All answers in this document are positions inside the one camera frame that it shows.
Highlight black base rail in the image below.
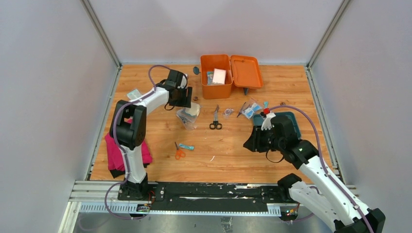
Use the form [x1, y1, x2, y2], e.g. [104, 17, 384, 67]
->
[69, 180, 358, 216]

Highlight black bandage scissors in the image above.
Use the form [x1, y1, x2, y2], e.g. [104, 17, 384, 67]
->
[209, 105, 223, 130]

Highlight small orange scissors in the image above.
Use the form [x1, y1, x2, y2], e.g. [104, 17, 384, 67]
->
[174, 142, 186, 160]

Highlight orange medicine box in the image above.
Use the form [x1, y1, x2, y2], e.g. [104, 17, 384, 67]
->
[200, 54, 263, 100]

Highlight bag with white gauze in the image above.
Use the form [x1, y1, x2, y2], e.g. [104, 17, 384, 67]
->
[176, 102, 201, 131]

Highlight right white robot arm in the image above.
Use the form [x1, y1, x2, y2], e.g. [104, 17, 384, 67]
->
[243, 113, 386, 233]

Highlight clear bag blue items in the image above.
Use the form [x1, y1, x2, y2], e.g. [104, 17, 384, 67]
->
[240, 98, 264, 119]

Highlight blue cotton swab bag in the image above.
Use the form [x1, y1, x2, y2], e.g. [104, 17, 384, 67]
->
[206, 71, 214, 85]

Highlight pink folded cloth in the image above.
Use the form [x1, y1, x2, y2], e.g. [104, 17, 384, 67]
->
[104, 133, 153, 178]

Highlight white gauze pack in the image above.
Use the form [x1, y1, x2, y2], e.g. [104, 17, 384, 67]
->
[211, 68, 226, 85]

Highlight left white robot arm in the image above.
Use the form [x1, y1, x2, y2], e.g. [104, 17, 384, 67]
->
[109, 69, 192, 200]

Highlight teal plastic tray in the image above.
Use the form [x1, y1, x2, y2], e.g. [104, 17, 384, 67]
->
[252, 112, 301, 139]

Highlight blue foil sachet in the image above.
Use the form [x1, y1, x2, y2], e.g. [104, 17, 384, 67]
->
[178, 144, 194, 151]

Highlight small clear bag left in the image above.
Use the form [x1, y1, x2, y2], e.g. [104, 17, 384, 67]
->
[126, 89, 142, 100]

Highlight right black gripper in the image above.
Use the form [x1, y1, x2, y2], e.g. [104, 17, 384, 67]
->
[243, 125, 284, 153]

